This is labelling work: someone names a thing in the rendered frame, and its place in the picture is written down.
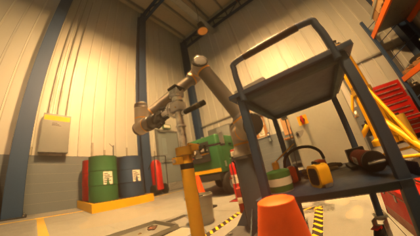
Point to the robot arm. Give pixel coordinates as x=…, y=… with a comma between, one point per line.
x=214, y=82

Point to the grey door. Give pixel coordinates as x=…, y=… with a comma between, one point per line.
x=165, y=157

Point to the blue steel trolley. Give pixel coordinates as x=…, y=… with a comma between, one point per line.
x=295, y=82

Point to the green drum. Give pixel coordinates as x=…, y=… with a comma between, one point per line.
x=103, y=178

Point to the red toolbox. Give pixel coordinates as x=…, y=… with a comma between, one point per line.
x=398, y=204

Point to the grey inner tube with jack head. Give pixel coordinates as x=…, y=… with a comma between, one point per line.
x=180, y=128

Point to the yellow wall switch plate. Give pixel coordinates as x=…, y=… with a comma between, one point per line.
x=302, y=120

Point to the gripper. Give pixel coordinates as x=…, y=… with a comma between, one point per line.
x=157, y=120

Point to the red drawer tool chest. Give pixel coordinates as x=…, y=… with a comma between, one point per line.
x=398, y=101

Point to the red fire extinguisher on trolley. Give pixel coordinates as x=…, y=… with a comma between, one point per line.
x=157, y=175

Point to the red drum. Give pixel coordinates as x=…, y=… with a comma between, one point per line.
x=85, y=180

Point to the yellow steel work stand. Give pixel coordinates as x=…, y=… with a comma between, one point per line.
x=393, y=126

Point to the orange blue shelf rack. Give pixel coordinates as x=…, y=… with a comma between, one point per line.
x=393, y=13

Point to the green exit sign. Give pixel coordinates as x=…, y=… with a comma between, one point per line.
x=166, y=126

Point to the grey flip lock lever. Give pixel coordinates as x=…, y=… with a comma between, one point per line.
x=201, y=154

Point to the red white striped cone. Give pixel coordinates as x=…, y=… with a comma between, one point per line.
x=237, y=187

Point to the green ground power cart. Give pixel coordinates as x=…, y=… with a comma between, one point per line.
x=216, y=154

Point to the plain orange traffic cone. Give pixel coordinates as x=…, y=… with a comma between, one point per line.
x=199, y=185
x=282, y=216

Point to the grey floor plate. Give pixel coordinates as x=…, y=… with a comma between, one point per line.
x=147, y=228

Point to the grey bucket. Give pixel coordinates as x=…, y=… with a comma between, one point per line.
x=207, y=208

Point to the yellow spill pallet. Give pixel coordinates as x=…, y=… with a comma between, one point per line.
x=115, y=204

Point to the yellow tail stand outer tube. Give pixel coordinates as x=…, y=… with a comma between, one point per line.
x=192, y=196

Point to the grey wall cabinet yellow stripe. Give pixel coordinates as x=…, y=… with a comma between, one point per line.
x=54, y=133

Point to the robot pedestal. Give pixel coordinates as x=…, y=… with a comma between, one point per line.
x=244, y=183

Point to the black red ear defenders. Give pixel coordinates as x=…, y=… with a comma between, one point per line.
x=293, y=172

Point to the round ceiling lamp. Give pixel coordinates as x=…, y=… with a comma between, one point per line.
x=202, y=30

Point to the yellow tape measure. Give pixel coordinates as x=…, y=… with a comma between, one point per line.
x=319, y=175

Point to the red black torch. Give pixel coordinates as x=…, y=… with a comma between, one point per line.
x=367, y=159

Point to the black rubber pad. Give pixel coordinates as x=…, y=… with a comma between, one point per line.
x=175, y=87

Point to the blue drum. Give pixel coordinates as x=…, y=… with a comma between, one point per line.
x=130, y=177

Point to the green white tape roll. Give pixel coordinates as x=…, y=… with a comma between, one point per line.
x=280, y=181

